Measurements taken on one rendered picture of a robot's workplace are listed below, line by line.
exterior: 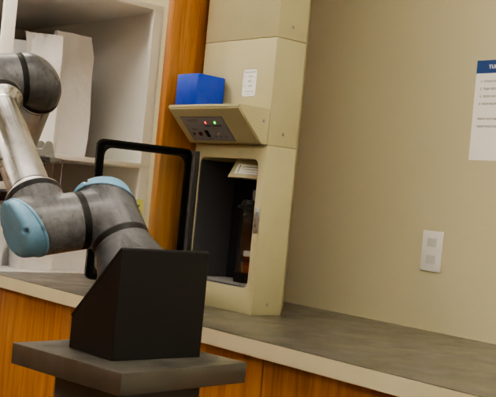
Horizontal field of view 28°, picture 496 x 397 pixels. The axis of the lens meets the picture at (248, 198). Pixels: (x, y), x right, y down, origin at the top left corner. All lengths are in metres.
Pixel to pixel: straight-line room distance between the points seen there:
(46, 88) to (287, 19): 0.83
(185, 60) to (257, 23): 0.30
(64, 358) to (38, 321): 1.30
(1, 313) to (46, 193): 1.44
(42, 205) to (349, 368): 0.70
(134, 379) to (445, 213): 1.34
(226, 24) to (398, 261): 0.86
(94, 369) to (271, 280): 1.08
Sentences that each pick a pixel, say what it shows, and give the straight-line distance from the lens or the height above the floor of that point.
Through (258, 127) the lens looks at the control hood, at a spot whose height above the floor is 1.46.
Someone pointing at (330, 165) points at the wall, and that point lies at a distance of 3.14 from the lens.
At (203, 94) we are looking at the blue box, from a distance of 2.83.
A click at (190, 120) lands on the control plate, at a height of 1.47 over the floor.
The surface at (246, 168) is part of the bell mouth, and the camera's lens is 2.82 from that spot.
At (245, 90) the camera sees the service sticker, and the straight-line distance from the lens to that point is 2.82.
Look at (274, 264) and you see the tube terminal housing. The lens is 2.76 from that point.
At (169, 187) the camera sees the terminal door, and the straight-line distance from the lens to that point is 2.91.
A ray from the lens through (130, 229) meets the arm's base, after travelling 1.92.
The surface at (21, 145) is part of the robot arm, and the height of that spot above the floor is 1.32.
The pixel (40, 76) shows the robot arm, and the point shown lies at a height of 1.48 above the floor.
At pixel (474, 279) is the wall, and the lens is 2.76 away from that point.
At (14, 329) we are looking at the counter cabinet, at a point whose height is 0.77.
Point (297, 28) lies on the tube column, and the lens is 2.80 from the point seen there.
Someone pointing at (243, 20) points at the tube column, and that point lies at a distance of 2.87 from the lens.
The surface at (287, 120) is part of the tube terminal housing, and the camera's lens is 2.77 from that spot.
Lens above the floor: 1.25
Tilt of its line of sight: level
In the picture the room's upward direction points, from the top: 5 degrees clockwise
